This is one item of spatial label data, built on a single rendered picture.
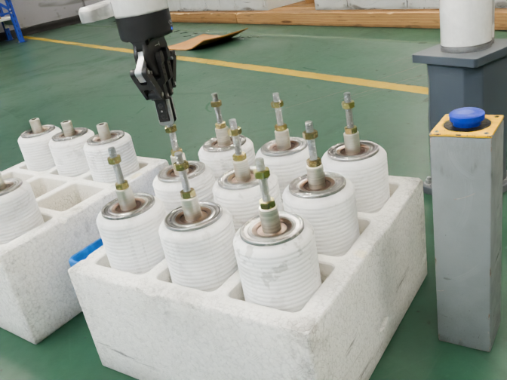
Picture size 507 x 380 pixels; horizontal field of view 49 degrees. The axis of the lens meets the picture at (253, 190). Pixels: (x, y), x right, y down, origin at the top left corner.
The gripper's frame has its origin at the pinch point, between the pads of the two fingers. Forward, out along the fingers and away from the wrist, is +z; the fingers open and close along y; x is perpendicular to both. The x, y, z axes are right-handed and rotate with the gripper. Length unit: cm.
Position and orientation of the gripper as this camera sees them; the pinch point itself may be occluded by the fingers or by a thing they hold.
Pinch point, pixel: (166, 110)
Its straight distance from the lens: 83.3
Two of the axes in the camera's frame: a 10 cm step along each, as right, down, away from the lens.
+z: 1.7, 9.0, 4.1
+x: -9.7, 0.7, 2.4
